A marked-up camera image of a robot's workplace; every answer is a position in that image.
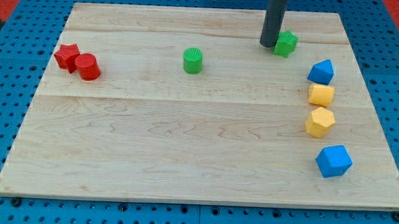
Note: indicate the light wooden board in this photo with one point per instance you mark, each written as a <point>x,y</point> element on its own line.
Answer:
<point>233,134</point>

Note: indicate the blue cube block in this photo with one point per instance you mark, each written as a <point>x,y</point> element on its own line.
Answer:
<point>333,161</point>

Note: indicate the red cylinder block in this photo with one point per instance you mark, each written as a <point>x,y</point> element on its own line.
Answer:
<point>87,66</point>

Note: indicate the green star block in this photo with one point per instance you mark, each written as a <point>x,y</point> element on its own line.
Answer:
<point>286,43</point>

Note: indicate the blue pentagon block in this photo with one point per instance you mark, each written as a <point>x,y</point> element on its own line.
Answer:
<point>322,72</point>

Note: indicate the red star block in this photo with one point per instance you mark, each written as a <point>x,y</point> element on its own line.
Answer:
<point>65,57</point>

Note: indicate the green cylinder block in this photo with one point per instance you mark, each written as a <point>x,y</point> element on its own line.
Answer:
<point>192,60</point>

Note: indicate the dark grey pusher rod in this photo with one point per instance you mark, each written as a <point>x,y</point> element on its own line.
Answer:
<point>272,22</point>

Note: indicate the yellow hexagon block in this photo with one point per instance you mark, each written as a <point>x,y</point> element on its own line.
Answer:
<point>320,122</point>

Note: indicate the yellow square block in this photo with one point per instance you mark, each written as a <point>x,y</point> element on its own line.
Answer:
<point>321,95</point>

